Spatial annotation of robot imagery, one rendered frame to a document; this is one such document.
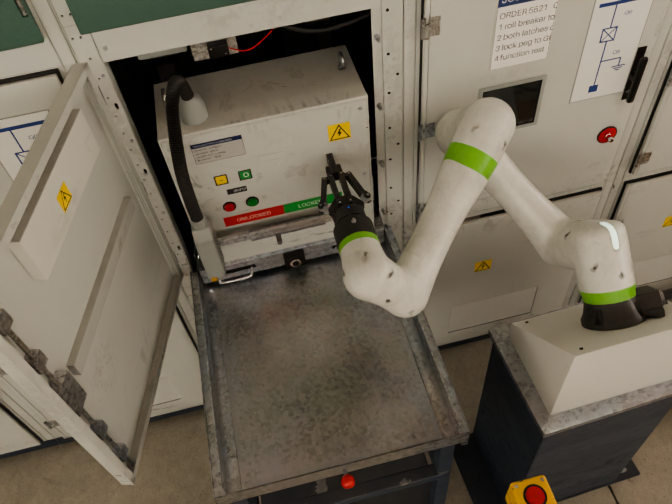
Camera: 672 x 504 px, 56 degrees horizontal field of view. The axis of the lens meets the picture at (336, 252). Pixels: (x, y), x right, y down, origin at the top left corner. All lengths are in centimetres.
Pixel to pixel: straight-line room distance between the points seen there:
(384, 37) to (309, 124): 26
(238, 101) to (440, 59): 48
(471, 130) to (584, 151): 62
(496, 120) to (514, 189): 27
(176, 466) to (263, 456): 103
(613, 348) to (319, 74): 93
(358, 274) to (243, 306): 59
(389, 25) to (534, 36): 36
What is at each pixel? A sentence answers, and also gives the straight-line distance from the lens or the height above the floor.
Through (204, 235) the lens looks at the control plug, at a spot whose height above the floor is 116.
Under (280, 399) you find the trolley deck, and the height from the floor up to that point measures 85.
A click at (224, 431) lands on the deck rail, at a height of 85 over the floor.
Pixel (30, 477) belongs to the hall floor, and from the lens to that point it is 280.
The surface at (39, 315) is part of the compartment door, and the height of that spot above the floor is 138.
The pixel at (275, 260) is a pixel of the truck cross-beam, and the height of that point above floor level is 90.
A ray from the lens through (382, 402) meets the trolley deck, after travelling 161.
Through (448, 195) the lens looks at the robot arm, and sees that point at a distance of 141.
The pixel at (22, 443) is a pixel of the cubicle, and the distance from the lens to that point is 274.
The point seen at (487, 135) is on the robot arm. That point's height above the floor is 137.
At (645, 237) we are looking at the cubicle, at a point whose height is 48.
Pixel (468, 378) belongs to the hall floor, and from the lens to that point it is 261.
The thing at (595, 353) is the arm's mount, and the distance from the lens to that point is 151.
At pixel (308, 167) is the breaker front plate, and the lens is 160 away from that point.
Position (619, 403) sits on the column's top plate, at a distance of 181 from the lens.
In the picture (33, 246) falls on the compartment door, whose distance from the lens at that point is 121.
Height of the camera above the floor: 230
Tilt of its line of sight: 51 degrees down
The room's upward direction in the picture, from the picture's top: 7 degrees counter-clockwise
